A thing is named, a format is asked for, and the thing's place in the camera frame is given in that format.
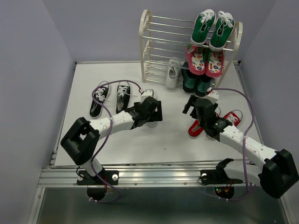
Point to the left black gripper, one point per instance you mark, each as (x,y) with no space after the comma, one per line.
(156,115)

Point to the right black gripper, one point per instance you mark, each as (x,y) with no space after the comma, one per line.
(191,102)

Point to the white sneaker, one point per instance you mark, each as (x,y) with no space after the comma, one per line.
(172,73)
(152,124)

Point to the black canvas sneaker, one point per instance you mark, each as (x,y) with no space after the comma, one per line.
(99,97)
(123,96)

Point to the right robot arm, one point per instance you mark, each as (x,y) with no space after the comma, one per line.
(275,171)

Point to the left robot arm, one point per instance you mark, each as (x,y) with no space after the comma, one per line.
(82,138)

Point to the left dark green shoe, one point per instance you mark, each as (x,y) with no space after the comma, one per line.
(189,79)

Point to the dark green shoe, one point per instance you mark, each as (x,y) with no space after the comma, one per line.
(189,79)
(203,83)

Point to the right dark green shoe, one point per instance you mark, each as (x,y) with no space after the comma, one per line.
(203,83)

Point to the cream metal shoe shelf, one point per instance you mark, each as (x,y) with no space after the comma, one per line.
(162,38)

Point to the left red canvas sneaker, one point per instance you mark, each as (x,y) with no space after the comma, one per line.
(195,129)

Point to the red canvas sneaker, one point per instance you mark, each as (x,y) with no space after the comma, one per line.
(234,117)
(195,129)

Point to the right pink patterned slipper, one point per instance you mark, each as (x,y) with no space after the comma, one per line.
(214,63)

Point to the pink patterned slipper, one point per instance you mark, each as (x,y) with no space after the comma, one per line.
(196,58)
(214,63)

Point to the right red canvas sneaker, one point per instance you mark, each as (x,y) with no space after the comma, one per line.
(234,117)

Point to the left pink patterned slipper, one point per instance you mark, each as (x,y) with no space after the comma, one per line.
(196,58)

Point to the left green canvas sneaker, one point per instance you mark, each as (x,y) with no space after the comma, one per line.
(204,21)

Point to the green canvas sneaker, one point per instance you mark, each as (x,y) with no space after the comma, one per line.
(204,21)
(223,29)

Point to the right green canvas sneaker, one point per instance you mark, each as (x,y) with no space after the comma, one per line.
(223,29)

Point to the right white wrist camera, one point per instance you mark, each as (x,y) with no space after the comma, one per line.
(212,95)

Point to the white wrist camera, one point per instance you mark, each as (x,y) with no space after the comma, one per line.
(147,93)
(212,95)

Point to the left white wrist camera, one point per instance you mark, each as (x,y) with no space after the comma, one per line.
(147,93)

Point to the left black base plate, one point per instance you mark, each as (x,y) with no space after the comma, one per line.
(110,176)

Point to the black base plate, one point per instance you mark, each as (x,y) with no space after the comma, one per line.
(110,176)
(215,176)

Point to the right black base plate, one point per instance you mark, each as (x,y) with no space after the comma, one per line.
(215,176)

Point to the aluminium mounting rail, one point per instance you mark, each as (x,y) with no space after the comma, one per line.
(149,176)

